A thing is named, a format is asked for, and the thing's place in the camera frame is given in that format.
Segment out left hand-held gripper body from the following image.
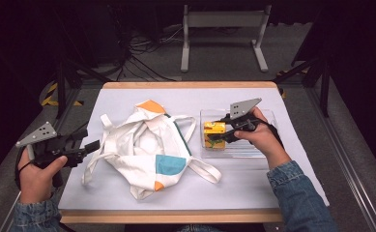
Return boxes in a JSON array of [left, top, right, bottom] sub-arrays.
[[15, 121, 86, 189]]

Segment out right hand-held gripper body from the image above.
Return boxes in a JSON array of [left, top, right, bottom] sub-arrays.
[[223, 98, 263, 133]]

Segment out yellow drink carton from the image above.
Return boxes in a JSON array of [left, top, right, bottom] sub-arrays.
[[203, 121, 227, 150]]

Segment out clear plastic tray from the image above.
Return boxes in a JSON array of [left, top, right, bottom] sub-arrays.
[[198, 108, 278, 160]]

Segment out white tote bag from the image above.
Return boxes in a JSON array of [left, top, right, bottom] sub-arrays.
[[81, 99, 223, 201]]

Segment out person's left hand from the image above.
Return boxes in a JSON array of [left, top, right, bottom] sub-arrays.
[[16, 148, 70, 205]]

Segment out person's right hand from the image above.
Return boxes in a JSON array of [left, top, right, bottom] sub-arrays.
[[233, 106, 292, 170]]

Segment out black tripod stand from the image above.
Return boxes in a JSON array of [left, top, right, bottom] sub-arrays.
[[272, 52, 333, 119], [53, 56, 112, 121]]

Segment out grey metal stand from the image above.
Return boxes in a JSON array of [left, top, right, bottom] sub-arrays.
[[180, 4, 271, 73]]

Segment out person's legs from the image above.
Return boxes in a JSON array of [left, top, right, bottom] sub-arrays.
[[175, 224, 223, 232]]

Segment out floor cables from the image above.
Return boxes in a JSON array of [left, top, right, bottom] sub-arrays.
[[111, 22, 185, 82]]

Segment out aluminium floor rail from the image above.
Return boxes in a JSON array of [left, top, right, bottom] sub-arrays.
[[304, 86, 376, 232]]

